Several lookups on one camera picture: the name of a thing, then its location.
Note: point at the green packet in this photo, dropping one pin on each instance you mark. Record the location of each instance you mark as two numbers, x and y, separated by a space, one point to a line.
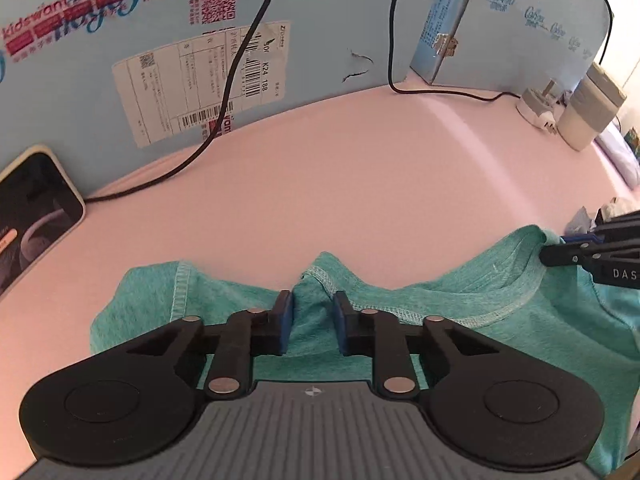
635 142

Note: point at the plain light blue cardboard box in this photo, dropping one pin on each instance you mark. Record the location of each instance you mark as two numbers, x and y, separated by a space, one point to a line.
510 55

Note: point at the lavender folded cloth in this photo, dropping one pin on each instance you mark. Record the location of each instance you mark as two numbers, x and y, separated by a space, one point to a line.
622 155

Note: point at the taped light blue cardboard box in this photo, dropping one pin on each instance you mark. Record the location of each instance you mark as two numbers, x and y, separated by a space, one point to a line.
150 20

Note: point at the white grey-sleeved tumbler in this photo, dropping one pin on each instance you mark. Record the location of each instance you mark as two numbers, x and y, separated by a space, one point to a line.
587 110

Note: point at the white-cased smartphone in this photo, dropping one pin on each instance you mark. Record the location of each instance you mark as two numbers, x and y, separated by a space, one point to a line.
30 220

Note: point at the white power adapter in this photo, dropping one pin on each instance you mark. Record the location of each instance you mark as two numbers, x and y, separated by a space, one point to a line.
537 107

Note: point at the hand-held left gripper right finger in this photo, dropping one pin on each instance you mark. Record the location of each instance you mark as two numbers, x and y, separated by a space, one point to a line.
340 320

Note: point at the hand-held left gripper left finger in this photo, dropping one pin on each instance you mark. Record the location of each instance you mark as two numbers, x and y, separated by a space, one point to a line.
285 320

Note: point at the green cloth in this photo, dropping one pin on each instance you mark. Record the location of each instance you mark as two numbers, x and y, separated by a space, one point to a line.
500 300

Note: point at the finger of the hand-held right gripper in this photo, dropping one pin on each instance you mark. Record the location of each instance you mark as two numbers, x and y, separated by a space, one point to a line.
565 255
577 239

